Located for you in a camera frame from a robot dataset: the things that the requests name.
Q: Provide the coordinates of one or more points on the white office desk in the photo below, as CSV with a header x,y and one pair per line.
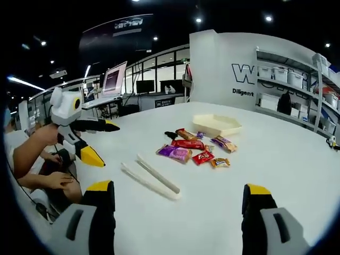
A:
x,y
102,102

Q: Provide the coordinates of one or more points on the large purple snack packet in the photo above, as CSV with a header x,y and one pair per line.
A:
x,y
174,153

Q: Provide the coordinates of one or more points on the large pink display screen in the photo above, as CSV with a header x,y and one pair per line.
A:
x,y
114,78

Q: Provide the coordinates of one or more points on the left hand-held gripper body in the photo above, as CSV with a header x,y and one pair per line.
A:
x,y
63,109

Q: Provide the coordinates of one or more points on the person's white shirt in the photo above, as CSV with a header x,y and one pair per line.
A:
x,y
13,142

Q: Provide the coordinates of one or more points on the long red snack packet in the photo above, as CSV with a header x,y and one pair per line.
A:
x,y
188,144

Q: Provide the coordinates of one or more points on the orange brown snack packet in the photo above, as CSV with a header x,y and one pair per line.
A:
x,y
187,134

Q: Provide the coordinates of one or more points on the tiny striped candy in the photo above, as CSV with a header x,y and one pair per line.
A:
x,y
209,148

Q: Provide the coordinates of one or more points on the group of white storage bins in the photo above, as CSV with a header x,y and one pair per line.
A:
x,y
295,78

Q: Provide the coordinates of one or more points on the dark hanging banner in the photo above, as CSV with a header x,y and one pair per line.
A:
x,y
117,37

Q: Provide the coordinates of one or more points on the black computer monitor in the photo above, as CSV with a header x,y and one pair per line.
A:
x,y
145,86

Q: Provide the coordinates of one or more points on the black counter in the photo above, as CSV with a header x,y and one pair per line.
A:
x,y
171,100

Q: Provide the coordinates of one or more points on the black backpack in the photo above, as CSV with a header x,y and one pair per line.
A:
x,y
284,103

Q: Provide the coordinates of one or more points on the person's left hand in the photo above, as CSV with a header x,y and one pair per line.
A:
x,y
49,135

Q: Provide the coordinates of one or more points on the small orange snack packet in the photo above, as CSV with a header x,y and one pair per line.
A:
x,y
220,162

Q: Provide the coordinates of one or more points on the white food tongs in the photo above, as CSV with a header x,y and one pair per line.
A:
x,y
159,174

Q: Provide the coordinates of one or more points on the small red snack packet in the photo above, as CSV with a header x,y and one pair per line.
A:
x,y
203,157

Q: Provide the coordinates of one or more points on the grey metal shelf rack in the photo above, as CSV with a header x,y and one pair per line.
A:
x,y
308,89

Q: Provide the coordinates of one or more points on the short ceiling strip light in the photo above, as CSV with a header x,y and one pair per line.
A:
x,y
87,71

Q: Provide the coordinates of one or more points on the long ceiling strip light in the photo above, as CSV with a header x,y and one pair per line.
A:
x,y
25,83

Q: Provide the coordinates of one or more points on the white standing panel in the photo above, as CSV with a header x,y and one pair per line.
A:
x,y
23,114

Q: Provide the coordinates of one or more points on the white and yellow spare gripper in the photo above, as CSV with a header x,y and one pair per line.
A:
x,y
332,142

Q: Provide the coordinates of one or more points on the cream tray container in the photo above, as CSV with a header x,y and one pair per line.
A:
x,y
212,124

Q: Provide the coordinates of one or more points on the small purple candy packet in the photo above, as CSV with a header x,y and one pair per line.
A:
x,y
200,135

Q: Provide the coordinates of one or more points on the small black snack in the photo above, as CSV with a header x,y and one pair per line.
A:
x,y
170,135

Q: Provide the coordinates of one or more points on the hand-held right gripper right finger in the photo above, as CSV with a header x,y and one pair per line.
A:
x,y
265,231

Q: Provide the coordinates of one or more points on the white chair part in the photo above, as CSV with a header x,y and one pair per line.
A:
x,y
40,197

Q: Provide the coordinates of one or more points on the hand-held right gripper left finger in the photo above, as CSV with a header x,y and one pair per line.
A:
x,y
90,228

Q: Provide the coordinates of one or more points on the white plastic bag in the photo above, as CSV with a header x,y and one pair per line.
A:
x,y
169,89

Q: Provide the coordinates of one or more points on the purple and orange snack packet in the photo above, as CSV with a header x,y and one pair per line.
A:
x,y
224,144

